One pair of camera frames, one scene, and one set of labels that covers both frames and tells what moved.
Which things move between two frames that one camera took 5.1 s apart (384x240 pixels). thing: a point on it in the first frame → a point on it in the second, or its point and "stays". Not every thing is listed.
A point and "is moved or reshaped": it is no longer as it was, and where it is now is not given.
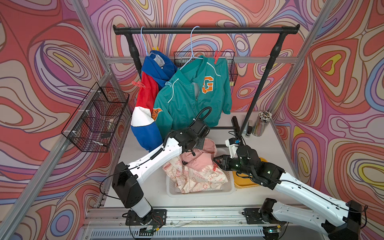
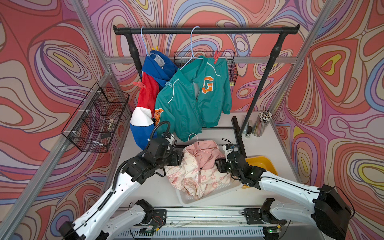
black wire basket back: (182, 58) stays
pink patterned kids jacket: (194, 170) is moved or reshaped
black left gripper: (201, 145) → (177, 158)
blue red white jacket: (157, 66) stays
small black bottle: (249, 128) stays
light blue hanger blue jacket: (144, 42) stays
